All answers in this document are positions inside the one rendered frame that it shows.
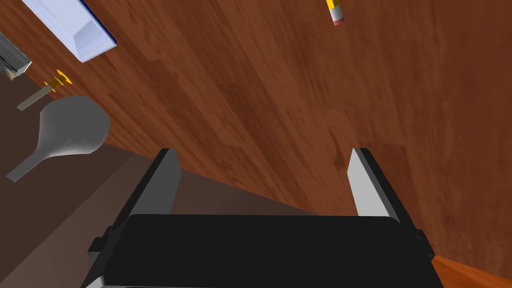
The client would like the grey book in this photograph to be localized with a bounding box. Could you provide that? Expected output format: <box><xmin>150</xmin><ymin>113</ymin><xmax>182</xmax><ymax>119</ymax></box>
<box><xmin>0</xmin><ymin>32</ymin><xmax>33</xmax><ymax>81</ymax></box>

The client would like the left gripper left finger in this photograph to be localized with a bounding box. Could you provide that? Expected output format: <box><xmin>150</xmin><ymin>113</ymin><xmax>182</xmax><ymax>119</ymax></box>
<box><xmin>118</xmin><ymin>147</ymin><xmax>183</xmax><ymax>226</ymax></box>

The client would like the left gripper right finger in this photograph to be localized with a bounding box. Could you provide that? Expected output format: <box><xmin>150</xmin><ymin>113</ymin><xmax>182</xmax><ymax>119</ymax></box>
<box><xmin>346</xmin><ymin>147</ymin><xmax>417</xmax><ymax>231</ymax></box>

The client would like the yellow pencil with eraser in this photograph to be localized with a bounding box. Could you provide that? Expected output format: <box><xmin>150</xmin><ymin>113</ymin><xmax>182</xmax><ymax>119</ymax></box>
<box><xmin>326</xmin><ymin>0</ymin><xmax>346</xmax><ymax>27</ymax></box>

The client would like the white book with blue spine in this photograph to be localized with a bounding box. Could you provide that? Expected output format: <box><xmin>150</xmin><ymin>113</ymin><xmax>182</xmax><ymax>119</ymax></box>
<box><xmin>21</xmin><ymin>0</ymin><xmax>118</xmax><ymax>64</ymax></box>

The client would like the grey spoon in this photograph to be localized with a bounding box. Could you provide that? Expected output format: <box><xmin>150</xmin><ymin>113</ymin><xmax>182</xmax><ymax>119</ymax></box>
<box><xmin>6</xmin><ymin>95</ymin><xmax>111</xmax><ymax>183</ymax></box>

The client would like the grey knife with gold guard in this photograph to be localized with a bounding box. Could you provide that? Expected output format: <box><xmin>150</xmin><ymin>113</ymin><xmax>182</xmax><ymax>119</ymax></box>
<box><xmin>16</xmin><ymin>69</ymin><xmax>73</xmax><ymax>112</ymax></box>

